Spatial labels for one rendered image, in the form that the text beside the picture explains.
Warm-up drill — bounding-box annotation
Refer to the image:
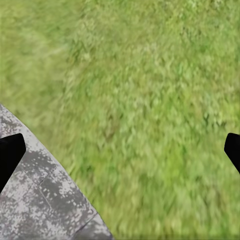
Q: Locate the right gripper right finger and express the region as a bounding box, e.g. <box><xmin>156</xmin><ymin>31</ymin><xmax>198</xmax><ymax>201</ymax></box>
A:
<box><xmin>224</xmin><ymin>132</ymin><xmax>240</xmax><ymax>173</ymax></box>

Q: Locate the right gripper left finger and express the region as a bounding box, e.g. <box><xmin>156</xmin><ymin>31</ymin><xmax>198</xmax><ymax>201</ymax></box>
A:
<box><xmin>0</xmin><ymin>133</ymin><xmax>26</xmax><ymax>193</ymax></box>

